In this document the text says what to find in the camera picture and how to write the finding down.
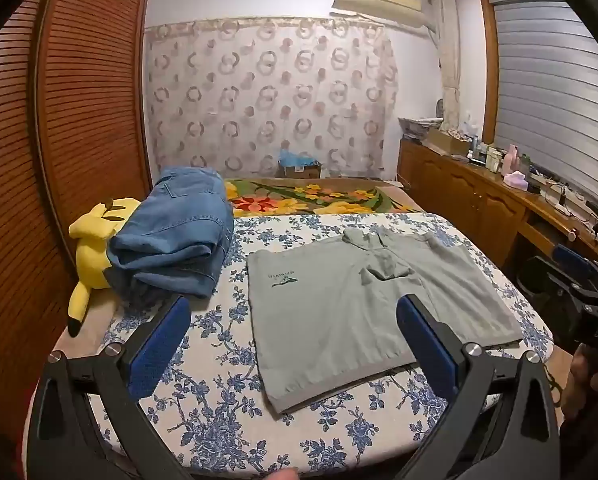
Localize person's right hand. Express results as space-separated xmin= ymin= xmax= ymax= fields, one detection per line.
xmin=562 ymin=344 xmax=598 ymax=421

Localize wooden sideboard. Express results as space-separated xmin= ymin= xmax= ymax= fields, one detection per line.
xmin=396 ymin=137 xmax=598 ymax=281

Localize open flat cardboard box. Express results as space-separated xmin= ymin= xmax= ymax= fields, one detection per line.
xmin=426 ymin=127 xmax=472 ymax=157

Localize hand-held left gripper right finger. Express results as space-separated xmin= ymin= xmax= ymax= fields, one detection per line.
xmin=396 ymin=294 xmax=562 ymax=480

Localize bed with blue floral sheet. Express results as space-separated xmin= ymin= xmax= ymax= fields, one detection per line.
xmin=54 ymin=210 xmax=555 ymax=476

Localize blue denim jeans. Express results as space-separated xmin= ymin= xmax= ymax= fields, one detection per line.
xmin=108 ymin=166 xmax=235 ymax=298

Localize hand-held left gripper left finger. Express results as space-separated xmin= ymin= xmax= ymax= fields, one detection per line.
xmin=26 ymin=294 xmax=195 ymax=480

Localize grey pants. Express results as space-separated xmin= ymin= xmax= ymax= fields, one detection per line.
xmin=247 ymin=226 xmax=524 ymax=415

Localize stack of papers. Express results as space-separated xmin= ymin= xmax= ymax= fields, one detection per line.
xmin=398 ymin=116 xmax=445 ymax=141

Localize yellow plush toy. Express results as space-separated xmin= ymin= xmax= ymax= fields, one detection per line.
xmin=68 ymin=197 xmax=142 ymax=337

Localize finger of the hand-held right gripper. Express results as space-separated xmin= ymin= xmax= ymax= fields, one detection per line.
xmin=522 ymin=256 xmax=580 ymax=313
xmin=552 ymin=244 xmax=598 ymax=286

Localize circle-patterned curtain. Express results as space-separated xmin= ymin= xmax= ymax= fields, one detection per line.
xmin=144 ymin=17 xmax=400 ymax=181

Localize blue plastic bag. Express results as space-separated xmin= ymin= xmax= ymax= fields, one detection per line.
xmin=279 ymin=149 xmax=314 ymax=167

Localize colourful floral blanket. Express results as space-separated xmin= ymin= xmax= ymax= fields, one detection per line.
xmin=224 ymin=177 xmax=420 ymax=218

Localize cream lace curtain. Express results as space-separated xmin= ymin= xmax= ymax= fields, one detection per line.
xmin=429 ymin=0 xmax=461 ymax=131

